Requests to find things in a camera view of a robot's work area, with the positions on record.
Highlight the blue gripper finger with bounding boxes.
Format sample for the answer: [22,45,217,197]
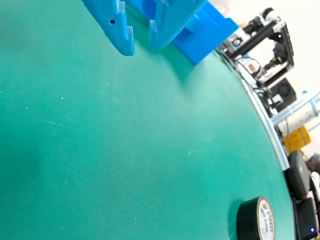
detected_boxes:
[148,0,209,50]
[82,0,136,57]

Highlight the black electrical tape roll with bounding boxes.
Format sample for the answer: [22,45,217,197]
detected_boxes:
[236,196,276,240]

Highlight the blue plastic box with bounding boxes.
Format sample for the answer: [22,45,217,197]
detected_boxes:
[172,2,239,66]

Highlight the black box with fan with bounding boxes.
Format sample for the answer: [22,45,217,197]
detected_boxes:
[268,77,298,112]

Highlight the yellow cardboard box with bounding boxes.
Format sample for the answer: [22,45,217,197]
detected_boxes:
[283,125,312,154]

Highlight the black box with blue light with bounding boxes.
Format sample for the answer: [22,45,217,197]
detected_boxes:
[292,197,320,240]

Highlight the green table mat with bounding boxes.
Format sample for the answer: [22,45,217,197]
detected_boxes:
[0,0,297,240]

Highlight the white paper roll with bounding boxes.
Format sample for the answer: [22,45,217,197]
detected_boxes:
[277,104,320,136]

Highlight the dark grey rounded device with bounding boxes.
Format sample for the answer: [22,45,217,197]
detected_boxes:
[284,149,311,201]

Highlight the black frame 3D printer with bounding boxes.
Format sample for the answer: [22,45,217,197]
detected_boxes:
[217,7,296,87]

